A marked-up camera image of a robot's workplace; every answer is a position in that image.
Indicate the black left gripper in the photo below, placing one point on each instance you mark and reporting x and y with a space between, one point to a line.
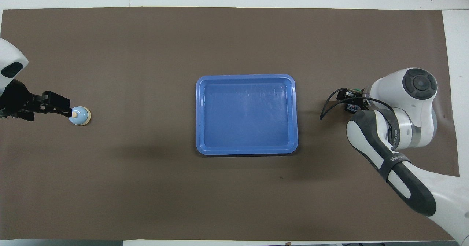
14 97

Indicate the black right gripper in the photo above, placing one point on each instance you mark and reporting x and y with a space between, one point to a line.
357 97

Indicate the light blue desk bell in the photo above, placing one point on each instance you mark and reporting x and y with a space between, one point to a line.
82 117

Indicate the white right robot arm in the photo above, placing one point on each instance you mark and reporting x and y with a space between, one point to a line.
410 128

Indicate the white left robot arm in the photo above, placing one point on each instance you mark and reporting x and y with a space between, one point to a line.
9 55

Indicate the blue plastic tray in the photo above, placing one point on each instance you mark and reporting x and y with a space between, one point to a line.
247 114

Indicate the brown table mat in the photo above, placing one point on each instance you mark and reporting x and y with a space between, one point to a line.
146 183

